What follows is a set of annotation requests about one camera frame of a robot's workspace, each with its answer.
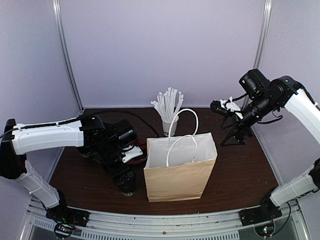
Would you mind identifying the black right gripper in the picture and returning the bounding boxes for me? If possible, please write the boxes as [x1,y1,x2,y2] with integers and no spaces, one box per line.
[219,92,278,147]

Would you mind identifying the brown paper bag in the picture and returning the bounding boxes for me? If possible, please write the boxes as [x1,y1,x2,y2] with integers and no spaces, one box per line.
[143,108,218,203]

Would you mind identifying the black white paper cup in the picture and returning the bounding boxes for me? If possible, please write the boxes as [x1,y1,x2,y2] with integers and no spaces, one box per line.
[120,186,136,197]

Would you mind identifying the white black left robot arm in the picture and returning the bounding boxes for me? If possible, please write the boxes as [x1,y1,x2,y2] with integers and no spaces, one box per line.
[0,115,142,222]

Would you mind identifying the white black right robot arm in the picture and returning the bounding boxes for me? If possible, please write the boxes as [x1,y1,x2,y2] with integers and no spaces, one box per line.
[210,68,320,221]

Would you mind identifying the red floral plate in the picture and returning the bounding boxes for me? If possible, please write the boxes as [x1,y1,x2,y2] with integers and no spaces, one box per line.
[128,140,147,165]

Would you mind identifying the paper cup holding straws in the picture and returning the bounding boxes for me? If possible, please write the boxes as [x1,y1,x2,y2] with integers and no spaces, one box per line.
[161,116,179,137]

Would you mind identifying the bundle of white wrapped straws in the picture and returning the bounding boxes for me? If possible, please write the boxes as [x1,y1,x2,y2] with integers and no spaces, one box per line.
[150,87,184,122]

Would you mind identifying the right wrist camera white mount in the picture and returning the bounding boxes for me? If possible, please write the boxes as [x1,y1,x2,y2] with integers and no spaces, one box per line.
[210,97,244,120]

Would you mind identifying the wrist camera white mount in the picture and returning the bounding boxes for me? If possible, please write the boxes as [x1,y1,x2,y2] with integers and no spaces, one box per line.
[210,97,244,120]
[122,146,143,163]

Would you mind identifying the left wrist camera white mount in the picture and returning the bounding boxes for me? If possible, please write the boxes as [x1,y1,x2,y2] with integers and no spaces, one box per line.
[122,146,143,163]

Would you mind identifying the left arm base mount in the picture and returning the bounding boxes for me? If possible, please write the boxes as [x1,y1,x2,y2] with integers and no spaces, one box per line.
[42,200,90,240]

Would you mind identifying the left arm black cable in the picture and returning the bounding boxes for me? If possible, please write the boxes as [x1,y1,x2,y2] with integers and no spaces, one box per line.
[0,110,161,141]

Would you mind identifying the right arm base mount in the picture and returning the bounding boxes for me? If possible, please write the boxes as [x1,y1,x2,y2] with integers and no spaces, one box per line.
[238,198,282,238]

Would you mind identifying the aluminium front rail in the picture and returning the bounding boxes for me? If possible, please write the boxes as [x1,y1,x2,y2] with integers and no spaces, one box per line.
[24,197,305,240]

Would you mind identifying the right aluminium wall post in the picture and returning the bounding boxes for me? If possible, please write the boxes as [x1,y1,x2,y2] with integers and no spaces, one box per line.
[253,0,273,69]

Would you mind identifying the aluminium wall post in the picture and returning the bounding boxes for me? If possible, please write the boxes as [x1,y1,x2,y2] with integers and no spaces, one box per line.
[52,0,84,112]
[253,0,273,69]

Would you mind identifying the left aluminium wall post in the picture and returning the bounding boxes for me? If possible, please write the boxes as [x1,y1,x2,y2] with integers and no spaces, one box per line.
[52,0,84,112]

